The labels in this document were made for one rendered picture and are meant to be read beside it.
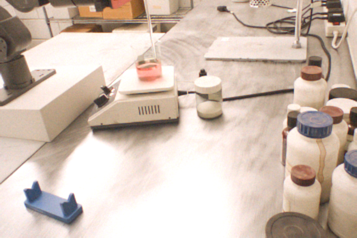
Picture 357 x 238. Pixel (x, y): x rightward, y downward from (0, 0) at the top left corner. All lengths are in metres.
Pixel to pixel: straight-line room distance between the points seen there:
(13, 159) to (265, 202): 0.50
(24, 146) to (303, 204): 0.57
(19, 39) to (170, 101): 0.36
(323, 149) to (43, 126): 0.54
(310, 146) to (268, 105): 0.32
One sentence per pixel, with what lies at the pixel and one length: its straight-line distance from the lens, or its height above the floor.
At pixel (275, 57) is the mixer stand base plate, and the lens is 1.08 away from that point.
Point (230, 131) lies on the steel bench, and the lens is 0.74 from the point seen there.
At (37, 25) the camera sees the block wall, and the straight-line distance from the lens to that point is 4.24.
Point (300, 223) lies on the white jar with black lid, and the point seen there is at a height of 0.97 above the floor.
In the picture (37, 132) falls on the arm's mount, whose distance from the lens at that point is 0.82.
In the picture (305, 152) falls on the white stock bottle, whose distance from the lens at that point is 0.53.
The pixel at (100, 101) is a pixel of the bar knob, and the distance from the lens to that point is 0.81.
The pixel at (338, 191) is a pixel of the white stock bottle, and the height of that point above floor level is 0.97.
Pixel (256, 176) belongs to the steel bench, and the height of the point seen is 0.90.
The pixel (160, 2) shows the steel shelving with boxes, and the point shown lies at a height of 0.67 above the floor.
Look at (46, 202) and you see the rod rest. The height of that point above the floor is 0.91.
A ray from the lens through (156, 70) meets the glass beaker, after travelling 0.76.
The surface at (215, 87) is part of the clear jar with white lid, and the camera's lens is 0.75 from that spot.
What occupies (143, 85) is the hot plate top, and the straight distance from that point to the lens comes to 0.76.
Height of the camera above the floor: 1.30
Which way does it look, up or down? 28 degrees down
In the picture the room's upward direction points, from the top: 6 degrees counter-clockwise
